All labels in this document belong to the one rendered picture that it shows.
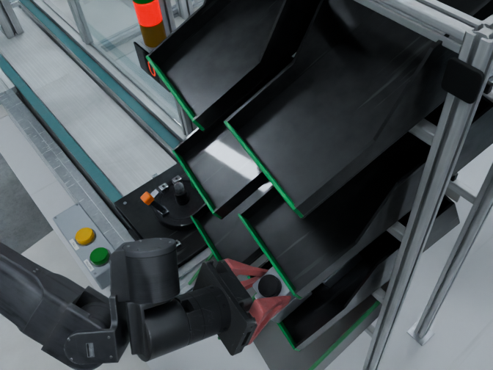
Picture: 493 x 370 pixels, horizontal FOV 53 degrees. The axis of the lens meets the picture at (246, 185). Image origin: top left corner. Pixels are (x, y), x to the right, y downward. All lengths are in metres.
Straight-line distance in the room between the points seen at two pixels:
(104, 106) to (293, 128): 1.10
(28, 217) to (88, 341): 2.07
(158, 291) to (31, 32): 1.53
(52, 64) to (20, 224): 1.05
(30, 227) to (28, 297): 1.99
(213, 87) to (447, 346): 0.77
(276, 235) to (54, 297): 0.26
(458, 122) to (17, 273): 0.46
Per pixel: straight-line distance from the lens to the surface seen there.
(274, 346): 0.92
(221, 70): 0.56
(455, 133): 0.45
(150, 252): 0.53
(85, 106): 1.56
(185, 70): 0.59
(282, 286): 0.66
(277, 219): 0.62
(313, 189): 0.43
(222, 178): 0.67
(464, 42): 0.40
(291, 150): 0.48
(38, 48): 1.88
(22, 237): 2.56
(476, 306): 1.19
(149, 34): 1.08
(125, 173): 1.33
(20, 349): 1.23
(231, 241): 0.80
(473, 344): 1.15
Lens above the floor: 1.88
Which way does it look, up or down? 51 degrees down
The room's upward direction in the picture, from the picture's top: 7 degrees counter-clockwise
